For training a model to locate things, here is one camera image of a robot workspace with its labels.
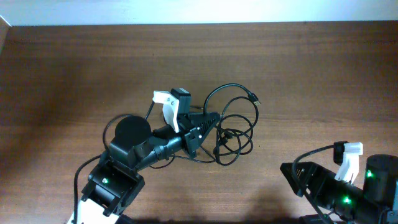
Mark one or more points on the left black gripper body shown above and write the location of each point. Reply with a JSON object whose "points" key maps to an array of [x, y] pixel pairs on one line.
{"points": [[186, 130]]}

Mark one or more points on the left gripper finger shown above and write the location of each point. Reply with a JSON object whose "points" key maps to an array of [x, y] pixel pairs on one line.
{"points": [[184, 100], [203, 123]]}

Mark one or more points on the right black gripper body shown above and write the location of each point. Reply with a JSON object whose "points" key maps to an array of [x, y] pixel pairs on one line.
{"points": [[339, 195]]}

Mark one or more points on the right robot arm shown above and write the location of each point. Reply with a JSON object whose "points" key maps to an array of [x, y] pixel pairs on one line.
{"points": [[376, 202]]}

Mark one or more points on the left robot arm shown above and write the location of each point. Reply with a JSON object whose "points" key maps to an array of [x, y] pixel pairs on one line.
{"points": [[115, 182]]}

